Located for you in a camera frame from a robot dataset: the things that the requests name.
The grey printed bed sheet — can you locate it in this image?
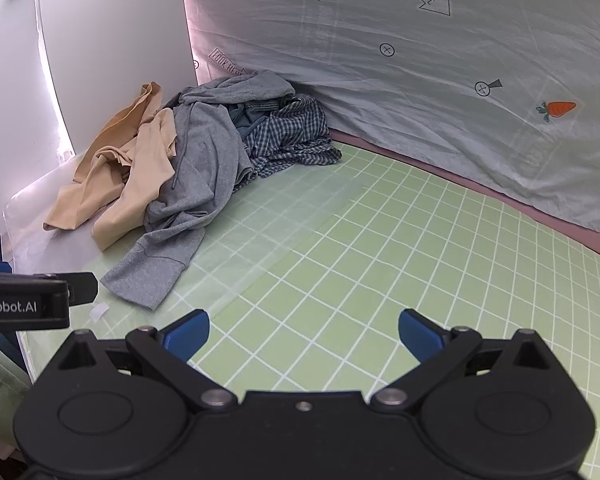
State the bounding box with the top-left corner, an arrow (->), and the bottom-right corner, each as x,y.
179,0 -> 600,241

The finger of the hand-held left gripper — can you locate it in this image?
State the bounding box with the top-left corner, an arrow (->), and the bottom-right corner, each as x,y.
67,272 -> 99,307

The light green cloth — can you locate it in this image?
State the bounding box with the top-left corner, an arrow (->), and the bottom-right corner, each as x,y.
0,340 -> 32,461

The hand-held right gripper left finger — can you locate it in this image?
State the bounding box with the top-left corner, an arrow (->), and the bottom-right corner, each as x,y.
39,309 -> 240,413

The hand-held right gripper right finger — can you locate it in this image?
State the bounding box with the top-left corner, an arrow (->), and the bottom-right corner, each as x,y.
371,309 -> 572,413

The green grid mat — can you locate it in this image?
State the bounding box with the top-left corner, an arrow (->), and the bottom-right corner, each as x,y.
20,140 -> 600,480

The beige long-sleeve garment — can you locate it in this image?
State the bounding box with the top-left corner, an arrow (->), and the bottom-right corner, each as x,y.
42,81 -> 177,252

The pink backdrop strip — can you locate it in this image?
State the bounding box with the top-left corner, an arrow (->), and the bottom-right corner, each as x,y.
329,126 -> 600,262

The blue denim garment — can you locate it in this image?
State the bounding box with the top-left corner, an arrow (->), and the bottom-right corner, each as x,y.
230,100 -> 286,136

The blue plaid shirt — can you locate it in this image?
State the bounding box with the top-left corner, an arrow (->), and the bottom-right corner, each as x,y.
237,94 -> 343,179

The grey hoodie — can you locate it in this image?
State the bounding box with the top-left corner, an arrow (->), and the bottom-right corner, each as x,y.
101,70 -> 297,311

